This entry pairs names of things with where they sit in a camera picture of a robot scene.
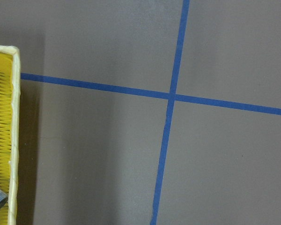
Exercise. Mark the yellow woven plastic basket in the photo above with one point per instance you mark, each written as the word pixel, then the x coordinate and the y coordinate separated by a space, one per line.
pixel 10 69

